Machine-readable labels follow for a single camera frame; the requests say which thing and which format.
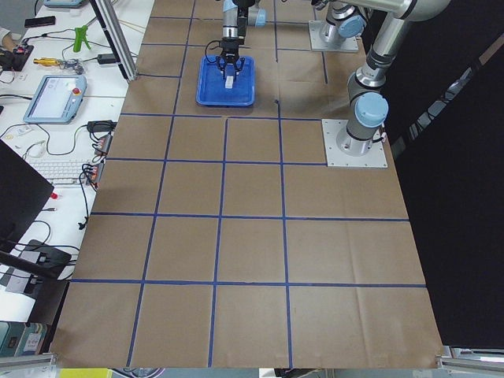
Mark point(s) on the black power adapter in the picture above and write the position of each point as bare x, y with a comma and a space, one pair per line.
106, 59

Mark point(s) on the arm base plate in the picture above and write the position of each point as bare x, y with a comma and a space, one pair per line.
325, 37
343, 151

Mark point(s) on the black monitor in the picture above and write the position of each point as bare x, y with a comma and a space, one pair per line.
24, 193

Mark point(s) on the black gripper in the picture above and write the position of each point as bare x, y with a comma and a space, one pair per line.
229, 47

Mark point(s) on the green handled reacher grabber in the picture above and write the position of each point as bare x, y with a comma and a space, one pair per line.
80, 39

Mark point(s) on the blue plastic tray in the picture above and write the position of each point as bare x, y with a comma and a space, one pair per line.
214, 89

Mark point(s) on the white keyboard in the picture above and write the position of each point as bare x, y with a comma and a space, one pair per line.
61, 172

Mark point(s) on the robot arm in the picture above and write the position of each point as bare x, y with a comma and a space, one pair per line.
369, 108
344, 16

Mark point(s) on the teach pendant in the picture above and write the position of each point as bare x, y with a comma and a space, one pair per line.
56, 100

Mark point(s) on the yellow tool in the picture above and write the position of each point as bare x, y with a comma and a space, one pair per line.
45, 61

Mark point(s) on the aluminium frame post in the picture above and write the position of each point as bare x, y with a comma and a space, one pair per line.
107, 18

